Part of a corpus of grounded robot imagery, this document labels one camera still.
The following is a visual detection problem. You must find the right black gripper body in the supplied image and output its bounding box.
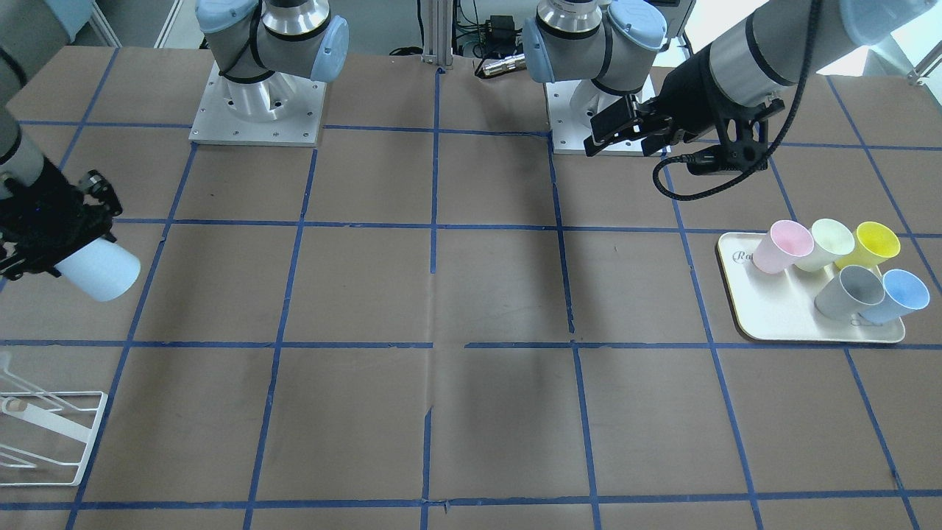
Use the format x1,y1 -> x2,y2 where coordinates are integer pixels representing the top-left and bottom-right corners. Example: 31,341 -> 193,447
1,160 -> 122,280

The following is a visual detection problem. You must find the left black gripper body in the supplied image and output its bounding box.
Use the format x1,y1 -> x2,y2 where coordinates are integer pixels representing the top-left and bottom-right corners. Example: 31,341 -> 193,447
642,53 -> 786,157

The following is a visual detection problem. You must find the white ikea cup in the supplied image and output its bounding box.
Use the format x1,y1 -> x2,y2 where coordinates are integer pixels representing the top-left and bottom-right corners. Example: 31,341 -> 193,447
56,238 -> 141,302

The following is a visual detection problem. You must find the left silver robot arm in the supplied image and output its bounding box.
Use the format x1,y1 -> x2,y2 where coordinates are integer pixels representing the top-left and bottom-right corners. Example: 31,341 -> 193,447
522,1 -> 940,155

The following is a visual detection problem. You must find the pink cup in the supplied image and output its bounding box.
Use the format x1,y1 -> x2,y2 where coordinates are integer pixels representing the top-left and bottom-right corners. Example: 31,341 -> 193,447
751,220 -> 815,275

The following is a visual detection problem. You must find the pale green cup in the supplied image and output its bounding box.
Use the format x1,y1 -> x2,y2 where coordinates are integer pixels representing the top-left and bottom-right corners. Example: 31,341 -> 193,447
795,218 -> 857,272

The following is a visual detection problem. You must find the yellow cup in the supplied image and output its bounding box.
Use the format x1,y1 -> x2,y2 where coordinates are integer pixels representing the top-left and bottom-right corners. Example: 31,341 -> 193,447
834,221 -> 902,269

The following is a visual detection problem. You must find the grey cup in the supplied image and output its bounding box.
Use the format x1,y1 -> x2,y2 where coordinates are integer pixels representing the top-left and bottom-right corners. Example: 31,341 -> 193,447
814,265 -> 885,322

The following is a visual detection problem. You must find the blue cup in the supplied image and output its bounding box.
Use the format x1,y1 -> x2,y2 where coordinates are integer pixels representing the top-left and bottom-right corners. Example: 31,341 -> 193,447
859,269 -> 931,325

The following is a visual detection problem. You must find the cream serving tray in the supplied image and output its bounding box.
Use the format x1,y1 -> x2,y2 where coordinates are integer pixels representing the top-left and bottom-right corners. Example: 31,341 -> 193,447
716,232 -> 906,345

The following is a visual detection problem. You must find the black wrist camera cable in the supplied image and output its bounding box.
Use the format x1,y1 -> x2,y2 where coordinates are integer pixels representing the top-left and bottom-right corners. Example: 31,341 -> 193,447
652,0 -> 824,201

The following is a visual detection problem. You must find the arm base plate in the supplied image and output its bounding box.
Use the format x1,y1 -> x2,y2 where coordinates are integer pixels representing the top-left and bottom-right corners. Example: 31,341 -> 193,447
189,65 -> 329,147
543,74 -> 670,157

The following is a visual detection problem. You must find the aluminium frame post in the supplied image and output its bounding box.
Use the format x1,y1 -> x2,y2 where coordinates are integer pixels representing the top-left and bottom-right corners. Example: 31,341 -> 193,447
419,0 -> 456,70

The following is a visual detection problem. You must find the white wire cup rack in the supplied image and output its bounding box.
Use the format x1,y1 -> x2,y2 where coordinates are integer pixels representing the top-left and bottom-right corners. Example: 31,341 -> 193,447
1,351 -> 109,489

